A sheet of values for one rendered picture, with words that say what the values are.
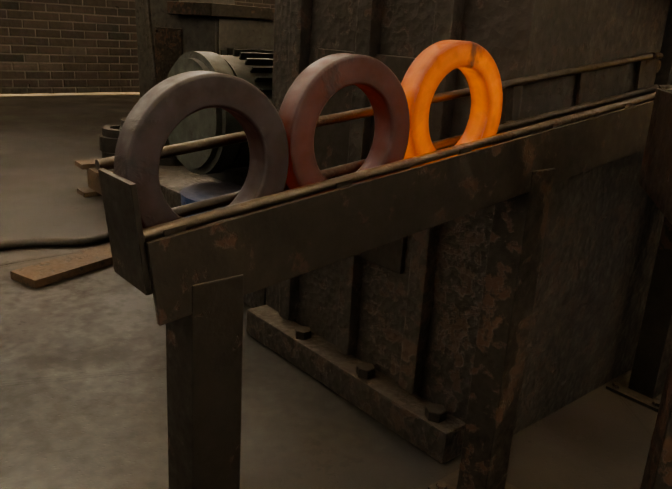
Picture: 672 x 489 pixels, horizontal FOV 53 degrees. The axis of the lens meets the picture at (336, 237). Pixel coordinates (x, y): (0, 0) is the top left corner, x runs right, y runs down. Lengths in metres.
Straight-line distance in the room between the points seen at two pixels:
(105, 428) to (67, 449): 0.09
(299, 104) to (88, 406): 0.96
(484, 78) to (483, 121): 0.06
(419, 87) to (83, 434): 0.94
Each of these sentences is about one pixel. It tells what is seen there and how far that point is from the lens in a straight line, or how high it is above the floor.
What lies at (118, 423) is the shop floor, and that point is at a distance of 1.45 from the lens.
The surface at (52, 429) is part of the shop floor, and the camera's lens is 1.46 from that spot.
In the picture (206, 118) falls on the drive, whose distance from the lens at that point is 2.07.
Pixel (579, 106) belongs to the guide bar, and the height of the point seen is 0.67.
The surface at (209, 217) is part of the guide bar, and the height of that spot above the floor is 0.59.
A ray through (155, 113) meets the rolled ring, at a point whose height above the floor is 0.69.
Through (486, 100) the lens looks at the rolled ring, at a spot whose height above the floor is 0.69.
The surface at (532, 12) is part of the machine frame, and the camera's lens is 1.15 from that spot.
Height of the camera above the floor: 0.78
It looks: 17 degrees down
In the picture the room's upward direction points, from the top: 4 degrees clockwise
